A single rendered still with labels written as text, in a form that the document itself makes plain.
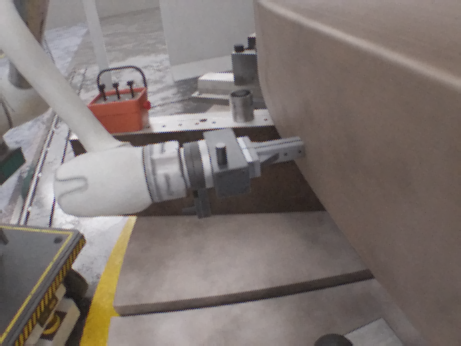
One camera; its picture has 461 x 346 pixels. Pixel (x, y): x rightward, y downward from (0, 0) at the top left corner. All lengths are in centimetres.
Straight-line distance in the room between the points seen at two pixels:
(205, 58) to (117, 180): 380
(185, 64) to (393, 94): 394
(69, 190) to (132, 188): 10
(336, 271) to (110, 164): 85
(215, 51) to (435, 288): 406
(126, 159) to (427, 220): 40
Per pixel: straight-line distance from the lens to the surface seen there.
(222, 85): 241
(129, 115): 124
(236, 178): 50
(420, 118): 31
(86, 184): 53
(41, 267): 143
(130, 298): 118
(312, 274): 116
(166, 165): 51
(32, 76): 69
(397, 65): 33
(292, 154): 57
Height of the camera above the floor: 119
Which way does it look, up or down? 33 degrees down
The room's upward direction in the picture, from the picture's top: 7 degrees counter-clockwise
